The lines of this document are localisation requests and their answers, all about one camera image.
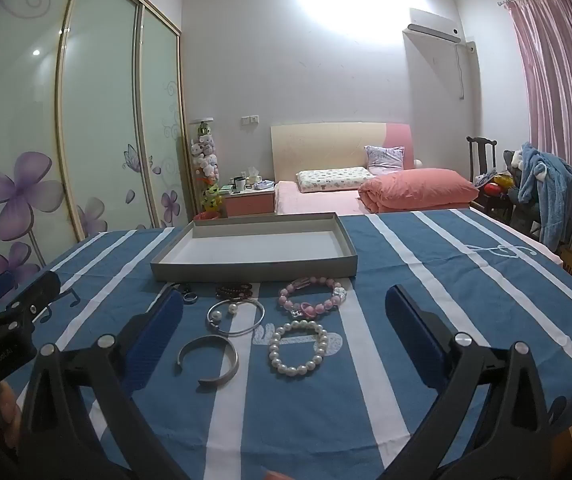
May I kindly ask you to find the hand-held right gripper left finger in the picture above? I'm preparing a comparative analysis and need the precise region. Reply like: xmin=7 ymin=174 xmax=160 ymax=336
xmin=18 ymin=287 xmax=191 ymax=480

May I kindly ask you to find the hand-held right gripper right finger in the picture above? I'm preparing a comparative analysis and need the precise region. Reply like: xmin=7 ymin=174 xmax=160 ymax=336
xmin=385 ymin=284 xmax=572 ymax=480

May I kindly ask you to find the thin silver bangle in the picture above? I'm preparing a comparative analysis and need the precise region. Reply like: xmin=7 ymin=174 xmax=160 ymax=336
xmin=207 ymin=298 xmax=265 ymax=337

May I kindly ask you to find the dark beaded bracelet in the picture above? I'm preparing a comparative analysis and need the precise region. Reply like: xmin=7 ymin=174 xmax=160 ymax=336
xmin=215 ymin=282 xmax=255 ymax=298

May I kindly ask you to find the white pearl bracelet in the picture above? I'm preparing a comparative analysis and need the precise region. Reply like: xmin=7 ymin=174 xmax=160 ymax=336
xmin=267 ymin=320 xmax=330 ymax=377

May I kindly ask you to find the grey cardboard tray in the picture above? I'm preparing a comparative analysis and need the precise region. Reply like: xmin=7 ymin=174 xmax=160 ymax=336
xmin=150 ymin=211 xmax=359 ymax=282

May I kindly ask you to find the pink bead bracelet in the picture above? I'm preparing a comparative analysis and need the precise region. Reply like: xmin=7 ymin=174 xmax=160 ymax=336
xmin=278 ymin=275 xmax=349 ymax=319

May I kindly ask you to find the blue striped tablecloth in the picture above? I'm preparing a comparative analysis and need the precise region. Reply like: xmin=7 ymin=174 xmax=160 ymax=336
xmin=0 ymin=208 xmax=572 ymax=480

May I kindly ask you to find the wide silver cuff bangle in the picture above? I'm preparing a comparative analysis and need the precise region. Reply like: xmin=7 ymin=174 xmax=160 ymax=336
xmin=175 ymin=335 xmax=240 ymax=389

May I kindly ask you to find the folded pink quilt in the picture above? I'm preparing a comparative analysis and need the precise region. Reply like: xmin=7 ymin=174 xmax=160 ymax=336
xmin=358 ymin=168 xmax=480 ymax=214

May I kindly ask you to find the bed with pink sheet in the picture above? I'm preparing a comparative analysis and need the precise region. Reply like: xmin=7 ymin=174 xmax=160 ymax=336
xmin=272 ymin=179 xmax=481 ymax=217

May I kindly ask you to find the pink nightstand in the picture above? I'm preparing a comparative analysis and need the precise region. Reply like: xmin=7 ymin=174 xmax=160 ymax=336
xmin=223 ymin=180 xmax=277 ymax=218

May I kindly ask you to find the white patterned pillow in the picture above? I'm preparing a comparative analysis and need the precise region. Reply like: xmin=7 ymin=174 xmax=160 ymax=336
xmin=296 ymin=166 xmax=375 ymax=194

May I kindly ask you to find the lilac pillow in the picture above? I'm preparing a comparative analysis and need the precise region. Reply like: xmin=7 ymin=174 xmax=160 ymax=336
xmin=364 ymin=146 xmax=405 ymax=176

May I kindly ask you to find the plush toy tower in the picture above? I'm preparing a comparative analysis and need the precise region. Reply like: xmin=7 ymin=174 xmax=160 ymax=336
xmin=189 ymin=119 xmax=223 ymax=213

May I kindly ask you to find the floral sliding door wardrobe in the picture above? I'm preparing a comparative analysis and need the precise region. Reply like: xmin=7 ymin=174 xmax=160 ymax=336
xmin=0 ymin=0 xmax=189 ymax=296

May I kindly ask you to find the dark wooden chair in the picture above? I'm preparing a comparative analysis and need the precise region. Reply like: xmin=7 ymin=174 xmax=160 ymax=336
xmin=467 ymin=136 xmax=516 ymax=222

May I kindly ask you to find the beige and pink headboard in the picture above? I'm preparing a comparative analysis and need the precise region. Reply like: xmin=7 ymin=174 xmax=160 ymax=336
xmin=271 ymin=122 xmax=414 ymax=184

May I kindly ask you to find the blue fleece garment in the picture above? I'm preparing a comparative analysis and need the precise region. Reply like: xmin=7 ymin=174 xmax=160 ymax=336
xmin=514 ymin=142 xmax=572 ymax=252

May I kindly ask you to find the air conditioner pipe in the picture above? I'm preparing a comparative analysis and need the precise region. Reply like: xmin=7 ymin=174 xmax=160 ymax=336
xmin=454 ymin=41 xmax=467 ymax=102

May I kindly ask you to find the pink curtain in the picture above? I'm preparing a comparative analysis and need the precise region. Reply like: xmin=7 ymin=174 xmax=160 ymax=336
xmin=504 ymin=0 xmax=572 ymax=241

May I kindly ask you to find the white air conditioner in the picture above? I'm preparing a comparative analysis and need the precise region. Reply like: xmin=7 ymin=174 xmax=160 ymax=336
xmin=402 ymin=7 xmax=462 ymax=43

